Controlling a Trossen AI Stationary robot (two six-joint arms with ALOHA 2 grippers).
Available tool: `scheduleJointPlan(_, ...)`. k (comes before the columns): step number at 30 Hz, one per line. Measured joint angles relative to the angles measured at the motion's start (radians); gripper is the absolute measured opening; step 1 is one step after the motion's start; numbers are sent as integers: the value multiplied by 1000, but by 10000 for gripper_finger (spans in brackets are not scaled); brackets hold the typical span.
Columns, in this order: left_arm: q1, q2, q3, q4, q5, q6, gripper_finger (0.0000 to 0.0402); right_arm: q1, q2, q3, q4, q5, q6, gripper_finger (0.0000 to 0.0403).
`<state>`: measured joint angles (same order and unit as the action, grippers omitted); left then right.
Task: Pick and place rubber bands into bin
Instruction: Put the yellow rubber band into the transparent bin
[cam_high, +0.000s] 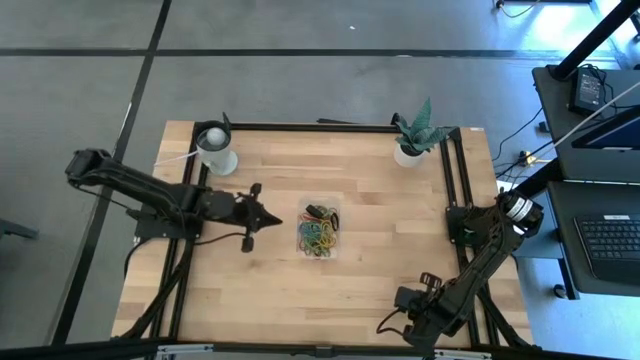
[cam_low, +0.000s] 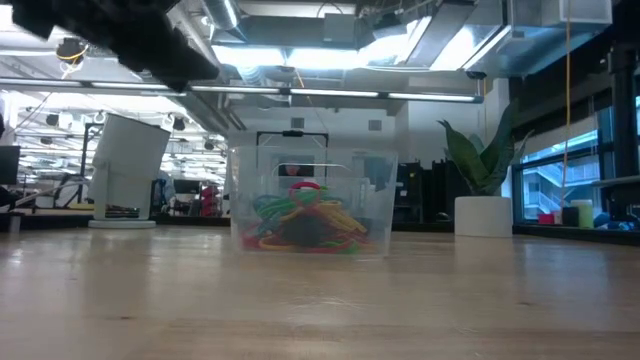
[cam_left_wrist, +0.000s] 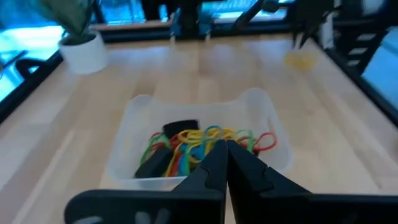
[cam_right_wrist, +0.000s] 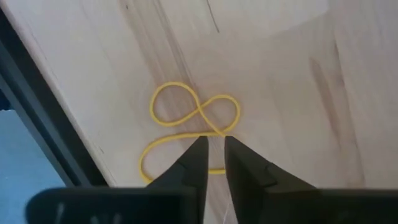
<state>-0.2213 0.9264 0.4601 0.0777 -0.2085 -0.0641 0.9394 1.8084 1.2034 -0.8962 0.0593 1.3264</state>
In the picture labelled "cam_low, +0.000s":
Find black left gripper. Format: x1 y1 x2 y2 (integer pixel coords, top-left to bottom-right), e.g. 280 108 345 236
9 0 221 94

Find rubber bands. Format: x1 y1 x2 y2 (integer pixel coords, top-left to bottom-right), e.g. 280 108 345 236
241 222 374 255

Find colourful bands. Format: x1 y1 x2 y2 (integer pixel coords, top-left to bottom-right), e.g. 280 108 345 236
257 233 299 252

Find wide black rubber band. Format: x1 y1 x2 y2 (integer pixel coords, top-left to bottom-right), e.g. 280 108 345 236
282 213 329 249

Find clear plastic bin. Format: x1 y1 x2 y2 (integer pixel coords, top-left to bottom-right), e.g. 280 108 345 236
227 145 400 258

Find black round ceiling fixture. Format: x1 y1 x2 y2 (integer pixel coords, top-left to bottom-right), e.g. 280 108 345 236
54 37 90 65

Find black background monitor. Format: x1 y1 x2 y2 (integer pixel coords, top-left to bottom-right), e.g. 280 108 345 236
172 178 201 196

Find red background machine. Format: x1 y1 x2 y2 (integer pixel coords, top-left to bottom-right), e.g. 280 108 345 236
199 183 222 217

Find person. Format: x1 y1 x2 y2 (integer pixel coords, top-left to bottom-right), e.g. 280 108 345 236
278 160 315 179

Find long ceiling light bar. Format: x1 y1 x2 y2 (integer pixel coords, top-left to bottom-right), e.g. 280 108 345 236
0 77 485 105

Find black desk monitor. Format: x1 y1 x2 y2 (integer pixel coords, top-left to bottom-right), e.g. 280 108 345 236
0 144 22 187

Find snake plant in white pot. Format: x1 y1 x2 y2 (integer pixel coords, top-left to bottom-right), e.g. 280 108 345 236
437 98 534 239

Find pale green cup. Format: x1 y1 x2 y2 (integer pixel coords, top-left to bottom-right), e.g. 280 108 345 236
571 199 595 229

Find blue object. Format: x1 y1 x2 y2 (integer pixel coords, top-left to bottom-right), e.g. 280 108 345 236
593 211 640 232

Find black pole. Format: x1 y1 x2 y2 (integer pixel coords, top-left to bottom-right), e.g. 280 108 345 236
606 42 640 221

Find round silver duct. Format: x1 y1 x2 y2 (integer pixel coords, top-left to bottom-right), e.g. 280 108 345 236
201 0 242 32

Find black gantry frame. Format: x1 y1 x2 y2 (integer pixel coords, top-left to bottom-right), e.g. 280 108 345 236
255 129 330 149

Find white lamp cable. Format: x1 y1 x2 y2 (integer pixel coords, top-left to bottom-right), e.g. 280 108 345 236
14 179 96 206

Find silver rectangular air duct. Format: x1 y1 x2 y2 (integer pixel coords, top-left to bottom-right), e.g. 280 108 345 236
462 0 615 80

